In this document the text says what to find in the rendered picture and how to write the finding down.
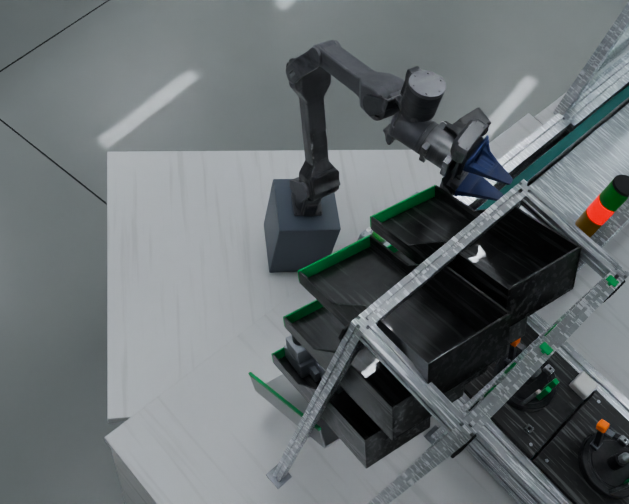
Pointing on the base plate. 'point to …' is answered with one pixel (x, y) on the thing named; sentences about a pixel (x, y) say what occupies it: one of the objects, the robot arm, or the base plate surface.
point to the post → (622, 214)
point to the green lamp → (611, 198)
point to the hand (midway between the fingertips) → (488, 178)
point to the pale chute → (292, 406)
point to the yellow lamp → (586, 224)
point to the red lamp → (598, 212)
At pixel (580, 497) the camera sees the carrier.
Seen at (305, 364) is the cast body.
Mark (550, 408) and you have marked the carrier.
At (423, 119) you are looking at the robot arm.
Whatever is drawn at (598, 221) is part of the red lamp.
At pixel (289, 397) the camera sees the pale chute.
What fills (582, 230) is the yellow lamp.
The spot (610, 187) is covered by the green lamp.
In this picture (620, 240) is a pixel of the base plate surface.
